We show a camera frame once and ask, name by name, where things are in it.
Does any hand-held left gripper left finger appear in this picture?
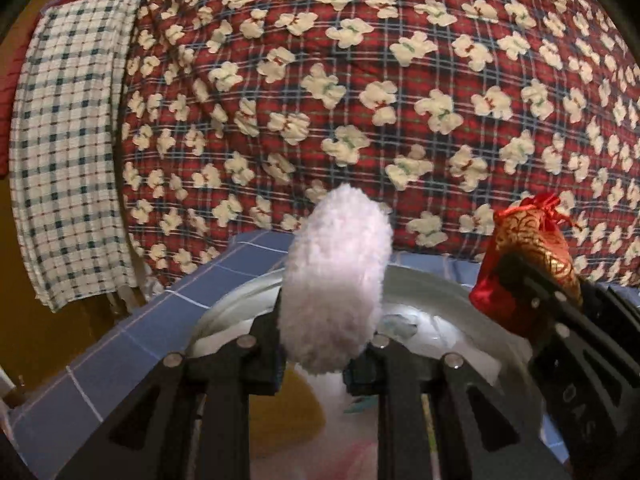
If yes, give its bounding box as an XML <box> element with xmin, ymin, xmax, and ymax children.
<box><xmin>55</xmin><ymin>310</ymin><xmax>288</xmax><ymax>480</ymax></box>

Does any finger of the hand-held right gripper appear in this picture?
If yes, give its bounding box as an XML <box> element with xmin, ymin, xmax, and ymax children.
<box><xmin>580</xmin><ymin>280</ymin><xmax>640</xmax><ymax>328</ymax></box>
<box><xmin>497</xmin><ymin>252</ymin><xmax>601</xmax><ymax>361</ymax></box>

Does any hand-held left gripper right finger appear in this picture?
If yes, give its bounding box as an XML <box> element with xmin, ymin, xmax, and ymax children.
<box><xmin>342</xmin><ymin>335</ymin><xmax>571</xmax><ymax>480</ymax></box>

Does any red gold drawstring pouch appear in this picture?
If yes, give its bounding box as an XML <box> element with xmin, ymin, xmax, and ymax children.
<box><xmin>469</xmin><ymin>192</ymin><xmax>585</xmax><ymax>338</ymax></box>

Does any white plastic basin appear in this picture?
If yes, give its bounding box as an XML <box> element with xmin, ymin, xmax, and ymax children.
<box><xmin>187</xmin><ymin>260</ymin><xmax>543</xmax><ymax>480</ymax></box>

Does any pale pink fluffy sock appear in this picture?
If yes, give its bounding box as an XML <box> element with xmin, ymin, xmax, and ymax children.
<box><xmin>277</xmin><ymin>183</ymin><xmax>394</xmax><ymax>376</ymax></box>

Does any yellow cloth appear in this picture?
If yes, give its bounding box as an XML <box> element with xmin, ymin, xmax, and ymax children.
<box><xmin>250</xmin><ymin>375</ymin><xmax>326</xmax><ymax>461</ymax></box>

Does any red plaid bear print quilt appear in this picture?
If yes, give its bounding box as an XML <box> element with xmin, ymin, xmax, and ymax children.
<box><xmin>117</xmin><ymin>0</ymin><xmax>640</xmax><ymax>291</ymax></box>

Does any blue white checked towel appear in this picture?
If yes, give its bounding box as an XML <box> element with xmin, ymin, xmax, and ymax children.
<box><xmin>9</xmin><ymin>0</ymin><xmax>143</xmax><ymax>313</ymax></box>

